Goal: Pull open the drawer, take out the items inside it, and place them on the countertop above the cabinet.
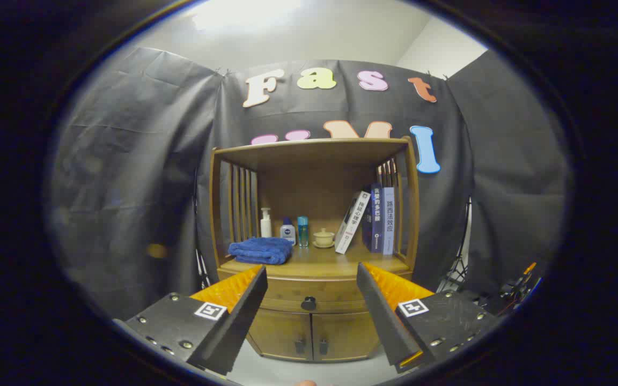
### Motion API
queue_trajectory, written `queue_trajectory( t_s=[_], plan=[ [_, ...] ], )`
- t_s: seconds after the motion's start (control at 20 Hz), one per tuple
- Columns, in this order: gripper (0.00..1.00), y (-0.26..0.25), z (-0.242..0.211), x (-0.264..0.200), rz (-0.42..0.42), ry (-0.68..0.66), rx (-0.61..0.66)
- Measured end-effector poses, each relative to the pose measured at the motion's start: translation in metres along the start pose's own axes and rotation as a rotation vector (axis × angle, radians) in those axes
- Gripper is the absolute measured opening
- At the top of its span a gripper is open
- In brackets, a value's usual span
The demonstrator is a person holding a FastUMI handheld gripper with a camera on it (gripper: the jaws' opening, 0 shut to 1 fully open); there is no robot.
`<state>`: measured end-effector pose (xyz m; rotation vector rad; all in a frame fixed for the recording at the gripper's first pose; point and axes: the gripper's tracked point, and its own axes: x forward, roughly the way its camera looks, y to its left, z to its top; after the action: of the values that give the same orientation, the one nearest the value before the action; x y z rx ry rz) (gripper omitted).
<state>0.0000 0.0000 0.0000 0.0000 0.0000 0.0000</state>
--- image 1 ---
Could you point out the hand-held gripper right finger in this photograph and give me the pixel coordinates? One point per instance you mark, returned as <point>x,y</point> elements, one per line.
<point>379,316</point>

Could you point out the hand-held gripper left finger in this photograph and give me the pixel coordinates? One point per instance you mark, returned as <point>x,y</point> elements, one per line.
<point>244,311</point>

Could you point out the wooden drawer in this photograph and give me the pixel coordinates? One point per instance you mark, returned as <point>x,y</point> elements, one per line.
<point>295,291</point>

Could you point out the black drawer knob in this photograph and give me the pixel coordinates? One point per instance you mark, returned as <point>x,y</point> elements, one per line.
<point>309,303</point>

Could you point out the wooden cabinet door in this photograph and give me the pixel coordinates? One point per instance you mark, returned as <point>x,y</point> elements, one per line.
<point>279,335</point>
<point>344,335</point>

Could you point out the wooden countertop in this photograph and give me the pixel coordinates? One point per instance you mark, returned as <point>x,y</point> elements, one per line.
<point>325,262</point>

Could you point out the wooden cabinet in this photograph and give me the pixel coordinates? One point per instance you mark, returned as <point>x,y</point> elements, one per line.
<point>314,193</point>

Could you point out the metal backdrop stand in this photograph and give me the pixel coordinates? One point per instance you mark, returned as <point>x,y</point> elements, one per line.
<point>201,271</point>
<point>455,273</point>

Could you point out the blue folded towel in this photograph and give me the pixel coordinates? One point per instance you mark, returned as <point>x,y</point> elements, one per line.
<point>260,250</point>

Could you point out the white pump bottle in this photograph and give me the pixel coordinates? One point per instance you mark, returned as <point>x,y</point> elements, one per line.
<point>266,228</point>

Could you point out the white bottle with blue cap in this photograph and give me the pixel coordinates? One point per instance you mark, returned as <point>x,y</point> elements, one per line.
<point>287,235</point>

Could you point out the lavender book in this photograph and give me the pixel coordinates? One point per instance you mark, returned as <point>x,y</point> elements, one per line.
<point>389,222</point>

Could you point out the beige lidded teacup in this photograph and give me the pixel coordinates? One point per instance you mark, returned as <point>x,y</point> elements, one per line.
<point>323,237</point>

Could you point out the dark blue book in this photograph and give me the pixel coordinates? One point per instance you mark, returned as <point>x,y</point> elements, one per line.
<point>376,220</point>

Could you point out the clear blue bottle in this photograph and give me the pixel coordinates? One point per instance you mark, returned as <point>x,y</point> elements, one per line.
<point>302,233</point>

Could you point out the white book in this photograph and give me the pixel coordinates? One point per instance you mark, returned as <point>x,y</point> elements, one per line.
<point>352,222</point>

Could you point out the black equipment with orange parts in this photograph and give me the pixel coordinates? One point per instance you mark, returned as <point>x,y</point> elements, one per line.
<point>518,289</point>

